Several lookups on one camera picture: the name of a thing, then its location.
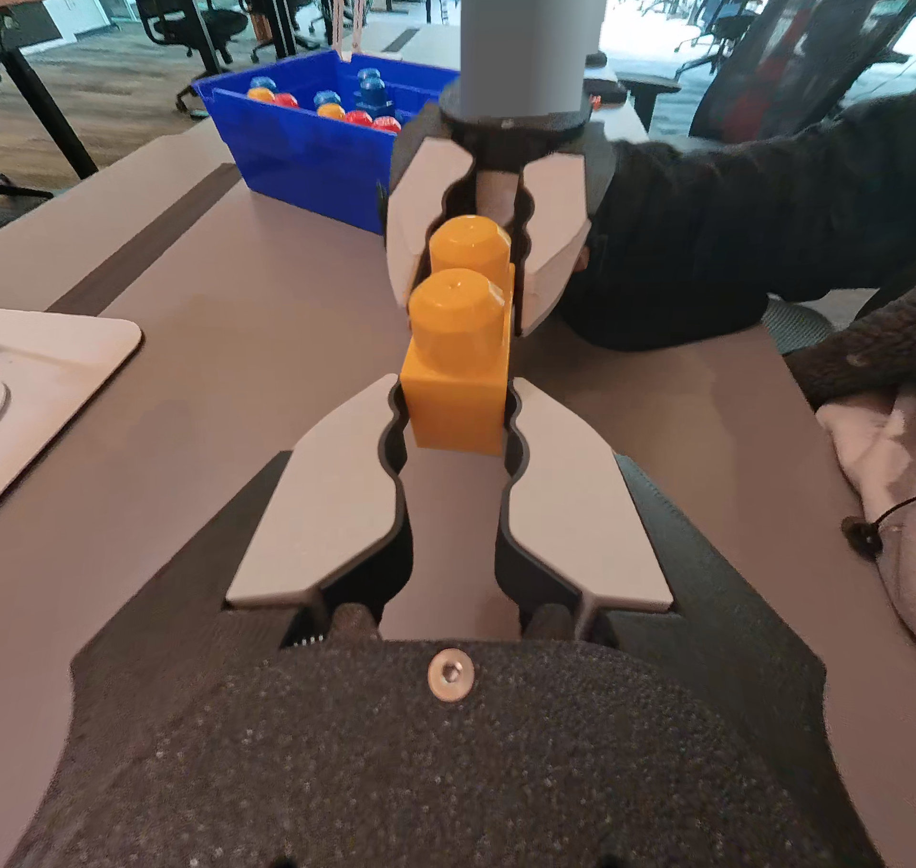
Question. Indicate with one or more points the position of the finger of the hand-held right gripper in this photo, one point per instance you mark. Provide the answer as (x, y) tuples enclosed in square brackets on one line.
[(415, 203), (562, 224)]

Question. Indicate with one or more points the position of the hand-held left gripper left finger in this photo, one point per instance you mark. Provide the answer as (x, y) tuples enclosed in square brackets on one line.
[(322, 510)]

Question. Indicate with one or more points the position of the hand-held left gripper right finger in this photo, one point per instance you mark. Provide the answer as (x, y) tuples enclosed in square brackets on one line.
[(579, 510)]

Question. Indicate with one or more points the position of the pile of colourful mega blocks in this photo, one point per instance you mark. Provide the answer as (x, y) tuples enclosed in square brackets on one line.
[(371, 95)]

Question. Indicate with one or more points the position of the blue plastic bin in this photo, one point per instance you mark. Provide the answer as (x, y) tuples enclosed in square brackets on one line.
[(300, 160)]

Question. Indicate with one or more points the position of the orange mega block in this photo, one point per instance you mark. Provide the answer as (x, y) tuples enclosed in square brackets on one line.
[(458, 396)]

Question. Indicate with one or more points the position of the person's right hand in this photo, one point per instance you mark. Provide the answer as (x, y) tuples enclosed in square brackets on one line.
[(583, 254)]

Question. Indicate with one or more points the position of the black mesh office chair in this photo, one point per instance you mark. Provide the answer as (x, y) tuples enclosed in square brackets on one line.
[(787, 45)]

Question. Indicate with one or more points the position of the white display stand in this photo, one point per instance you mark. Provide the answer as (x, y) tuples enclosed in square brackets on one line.
[(57, 367)]

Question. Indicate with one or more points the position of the black fleece jacket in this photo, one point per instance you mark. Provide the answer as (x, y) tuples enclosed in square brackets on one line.
[(859, 353)]

